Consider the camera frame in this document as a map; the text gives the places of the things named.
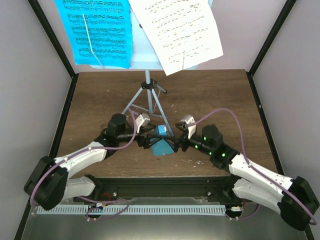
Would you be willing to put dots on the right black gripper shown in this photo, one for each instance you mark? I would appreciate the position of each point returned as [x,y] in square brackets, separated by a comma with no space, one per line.
[177,141]

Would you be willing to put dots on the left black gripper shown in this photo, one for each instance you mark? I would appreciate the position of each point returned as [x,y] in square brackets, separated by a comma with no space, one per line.
[145,143]

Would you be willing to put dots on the blue metronome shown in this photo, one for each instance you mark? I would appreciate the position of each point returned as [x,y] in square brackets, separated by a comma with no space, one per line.
[161,148]

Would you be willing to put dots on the white sheet music page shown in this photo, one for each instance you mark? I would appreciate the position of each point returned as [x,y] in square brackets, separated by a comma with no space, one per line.
[183,33]

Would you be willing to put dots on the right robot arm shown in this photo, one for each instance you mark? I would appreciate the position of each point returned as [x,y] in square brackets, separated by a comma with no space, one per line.
[292,198]

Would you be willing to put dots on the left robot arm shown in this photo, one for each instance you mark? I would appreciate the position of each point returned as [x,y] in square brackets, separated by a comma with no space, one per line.
[52,179]

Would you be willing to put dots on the light blue music stand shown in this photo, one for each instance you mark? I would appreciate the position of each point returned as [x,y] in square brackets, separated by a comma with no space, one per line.
[145,58]

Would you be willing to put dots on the blue sheet music page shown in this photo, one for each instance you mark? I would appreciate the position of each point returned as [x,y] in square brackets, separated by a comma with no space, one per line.
[99,31]

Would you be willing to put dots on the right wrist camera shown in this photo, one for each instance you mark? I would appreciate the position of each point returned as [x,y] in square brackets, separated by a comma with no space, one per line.
[189,124]

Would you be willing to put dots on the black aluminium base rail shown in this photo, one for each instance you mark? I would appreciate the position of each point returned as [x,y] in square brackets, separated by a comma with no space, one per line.
[214,189]

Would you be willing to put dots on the light blue slotted cable duct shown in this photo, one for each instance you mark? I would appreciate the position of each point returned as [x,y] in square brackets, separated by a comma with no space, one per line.
[203,210]

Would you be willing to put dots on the left black frame post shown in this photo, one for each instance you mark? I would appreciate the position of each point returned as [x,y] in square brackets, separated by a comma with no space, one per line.
[39,13]

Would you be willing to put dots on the black frame post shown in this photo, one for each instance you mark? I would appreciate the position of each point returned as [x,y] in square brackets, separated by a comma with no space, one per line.
[39,13]
[280,20]

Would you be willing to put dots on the right black frame post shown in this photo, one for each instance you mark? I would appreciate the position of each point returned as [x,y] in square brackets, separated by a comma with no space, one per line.
[280,20]

